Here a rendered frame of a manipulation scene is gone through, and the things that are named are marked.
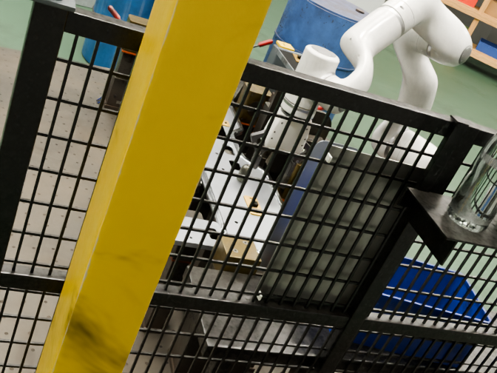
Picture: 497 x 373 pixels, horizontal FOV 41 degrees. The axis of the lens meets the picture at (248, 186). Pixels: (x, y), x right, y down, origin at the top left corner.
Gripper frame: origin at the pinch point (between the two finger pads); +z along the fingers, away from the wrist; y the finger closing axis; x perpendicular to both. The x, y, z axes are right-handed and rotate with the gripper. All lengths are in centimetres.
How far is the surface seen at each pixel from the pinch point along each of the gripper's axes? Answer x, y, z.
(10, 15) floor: -371, 58, 112
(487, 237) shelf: 68, -2, -31
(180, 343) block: 27.6, 16.8, 35.1
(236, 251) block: 29.7, 14.6, 6.1
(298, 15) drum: -281, -116, 27
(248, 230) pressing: 11.5, 4.4, 12.1
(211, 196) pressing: -1.4, 11.2, 12.4
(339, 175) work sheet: 55, 17, -29
